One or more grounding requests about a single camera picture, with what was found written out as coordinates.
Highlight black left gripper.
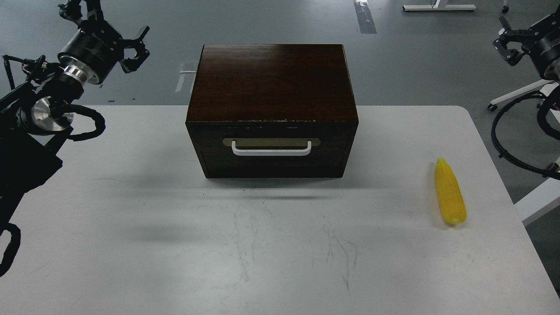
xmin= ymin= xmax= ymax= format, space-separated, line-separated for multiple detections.
xmin=58 ymin=20 xmax=150 ymax=84

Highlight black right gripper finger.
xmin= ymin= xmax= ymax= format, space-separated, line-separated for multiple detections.
xmin=493 ymin=16 xmax=532 ymax=66

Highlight yellow corn cob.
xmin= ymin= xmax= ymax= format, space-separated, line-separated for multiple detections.
xmin=434 ymin=156 xmax=467 ymax=226

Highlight wooden drawer with white handle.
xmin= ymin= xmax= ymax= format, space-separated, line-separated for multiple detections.
xmin=192 ymin=124 xmax=356 ymax=178

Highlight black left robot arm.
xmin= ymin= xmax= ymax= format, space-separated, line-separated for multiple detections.
xmin=0 ymin=19 xmax=150 ymax=275

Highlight white chair base leg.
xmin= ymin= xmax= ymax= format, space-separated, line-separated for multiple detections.
xmin=487 ymin=80 xmax=558 ymax=112

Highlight white desk foot bar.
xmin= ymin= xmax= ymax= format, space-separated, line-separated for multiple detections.
xmin=402 ymin=0 xmax=477 ymax=12

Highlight dark wooden cabinet box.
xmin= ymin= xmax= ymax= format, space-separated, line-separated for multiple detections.
xmin=185 ymin=44 xmax=359 ymax=152

